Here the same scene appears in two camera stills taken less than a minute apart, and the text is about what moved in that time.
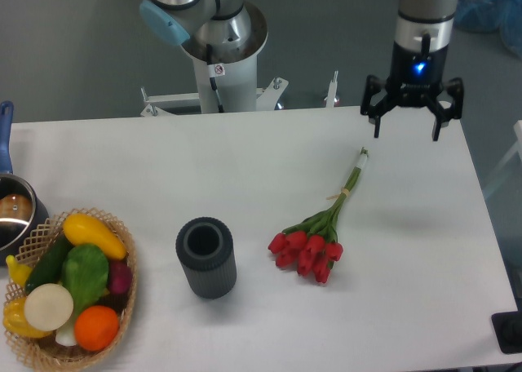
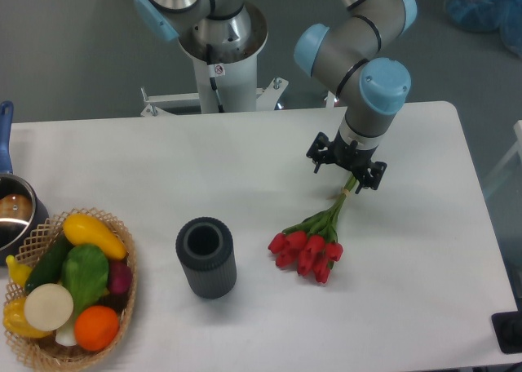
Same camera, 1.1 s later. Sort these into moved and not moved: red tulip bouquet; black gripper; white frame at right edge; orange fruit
Moved: black gripper
Not moved: white frame at right edge; red tulip bouquet; orange fruit
